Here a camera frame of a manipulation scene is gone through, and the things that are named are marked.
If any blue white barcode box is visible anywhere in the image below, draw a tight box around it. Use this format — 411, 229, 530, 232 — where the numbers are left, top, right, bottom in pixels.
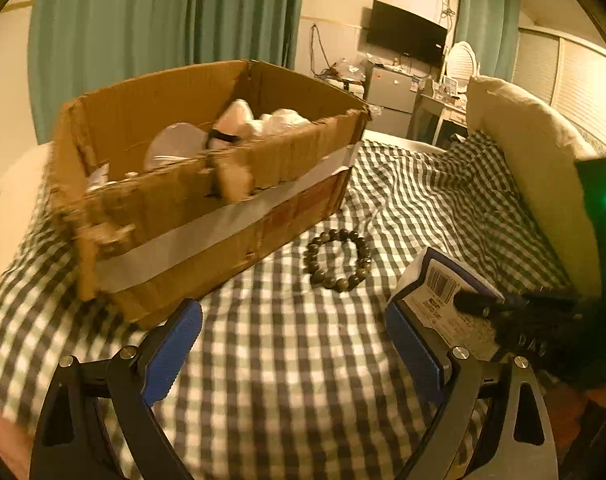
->
388, 246, 505, 361

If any dark bead bracelet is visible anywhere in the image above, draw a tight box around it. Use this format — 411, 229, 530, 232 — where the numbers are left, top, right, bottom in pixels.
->
303, 227, 374, 294

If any white plastic bag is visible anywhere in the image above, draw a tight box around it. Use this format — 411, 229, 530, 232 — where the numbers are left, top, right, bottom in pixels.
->
251, 108, 311, 138

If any crushed clear plastic bottle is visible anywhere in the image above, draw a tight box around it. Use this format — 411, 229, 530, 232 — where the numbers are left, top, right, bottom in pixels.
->
143, 122, 207, 171

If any white plush bear toy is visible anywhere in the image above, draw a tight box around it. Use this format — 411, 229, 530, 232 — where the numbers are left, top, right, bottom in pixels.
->
205, 99, 254, 150

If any beige pillow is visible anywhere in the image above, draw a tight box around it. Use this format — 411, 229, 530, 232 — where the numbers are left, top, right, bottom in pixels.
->
466, 76, 602, 298

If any green checkered bed sheet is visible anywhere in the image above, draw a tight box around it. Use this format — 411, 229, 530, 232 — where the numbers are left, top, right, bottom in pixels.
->
0, 133, 569, 479

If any brown cardboard box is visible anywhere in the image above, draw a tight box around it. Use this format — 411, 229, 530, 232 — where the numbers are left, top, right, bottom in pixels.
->
48, 60, 370, 328

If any white side desk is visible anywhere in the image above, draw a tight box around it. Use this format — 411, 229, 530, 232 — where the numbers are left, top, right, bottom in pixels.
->
408, 93, 468, 148

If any white oval mirror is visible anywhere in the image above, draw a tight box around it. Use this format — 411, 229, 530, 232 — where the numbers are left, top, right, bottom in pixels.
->
443, 41, 480, 84

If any grey mini fridge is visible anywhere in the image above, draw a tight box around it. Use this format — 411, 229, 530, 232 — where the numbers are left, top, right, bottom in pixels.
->
365, 64, 417, 138

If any green curtain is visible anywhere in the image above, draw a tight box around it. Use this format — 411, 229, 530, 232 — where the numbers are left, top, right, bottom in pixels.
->
454, 0, 521, 81
27, 0, 302, 143

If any black wall television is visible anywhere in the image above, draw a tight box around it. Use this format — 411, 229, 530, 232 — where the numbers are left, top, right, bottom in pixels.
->
366, 0, 447, 67

